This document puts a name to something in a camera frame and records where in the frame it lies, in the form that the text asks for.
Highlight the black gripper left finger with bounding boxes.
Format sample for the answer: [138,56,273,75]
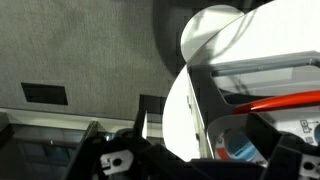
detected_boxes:
[61,109,201,180]

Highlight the grey toy kitchen stove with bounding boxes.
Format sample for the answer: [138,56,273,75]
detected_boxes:
[185,49,320,168]

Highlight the round white table base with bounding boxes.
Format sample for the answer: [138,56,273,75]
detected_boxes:
[179,4,246,64]

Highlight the dark glass partition panel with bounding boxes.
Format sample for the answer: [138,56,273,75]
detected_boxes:
[0,111,101,180]

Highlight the blue stove knob orange ring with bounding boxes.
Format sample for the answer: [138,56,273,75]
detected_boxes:
[223,129,258,163]

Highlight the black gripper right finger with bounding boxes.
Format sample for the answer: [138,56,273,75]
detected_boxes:
[246,113,320,180]

